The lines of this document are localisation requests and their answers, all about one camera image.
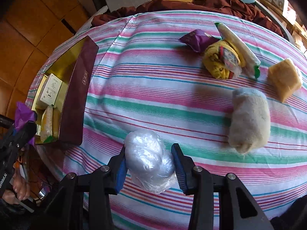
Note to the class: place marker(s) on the maroon gold gift box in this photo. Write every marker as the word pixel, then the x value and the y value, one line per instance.
pixel 74 67

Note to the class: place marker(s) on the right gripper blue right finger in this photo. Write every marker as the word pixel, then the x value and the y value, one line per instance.
pixel 185 169

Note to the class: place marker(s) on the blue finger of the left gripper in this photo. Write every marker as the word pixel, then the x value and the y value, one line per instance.
pixel 20 136

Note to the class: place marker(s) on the wooden wardrobe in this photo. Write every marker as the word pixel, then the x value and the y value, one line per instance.
pixel 30 32

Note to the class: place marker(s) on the purple snack packet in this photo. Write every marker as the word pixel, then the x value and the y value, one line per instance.
pixel 198 40
pixel 24 114

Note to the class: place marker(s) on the white fluffy towel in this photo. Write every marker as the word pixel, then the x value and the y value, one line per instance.
pixel 250 127

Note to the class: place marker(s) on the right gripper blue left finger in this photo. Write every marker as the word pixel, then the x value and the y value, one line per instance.
pixel 117 175

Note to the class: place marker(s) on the wafer biscuit packet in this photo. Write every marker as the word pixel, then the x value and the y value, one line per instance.
pixel 246 56

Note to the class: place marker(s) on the striped bed sheet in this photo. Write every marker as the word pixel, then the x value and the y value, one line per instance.
pixel 144 77

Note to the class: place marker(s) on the maroon blanket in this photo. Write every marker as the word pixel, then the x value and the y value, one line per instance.
pixel 235 8

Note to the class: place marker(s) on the clear plastic bag bundle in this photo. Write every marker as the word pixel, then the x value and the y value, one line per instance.
pixel 149 163

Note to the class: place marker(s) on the yellow sponge block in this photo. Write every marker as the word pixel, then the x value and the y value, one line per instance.
pixel 286 78

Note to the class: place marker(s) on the white small carton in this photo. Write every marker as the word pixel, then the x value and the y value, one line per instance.
pixel 48 92

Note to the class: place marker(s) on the yellow snack bag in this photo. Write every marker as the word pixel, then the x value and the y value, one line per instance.
pixel 222 61

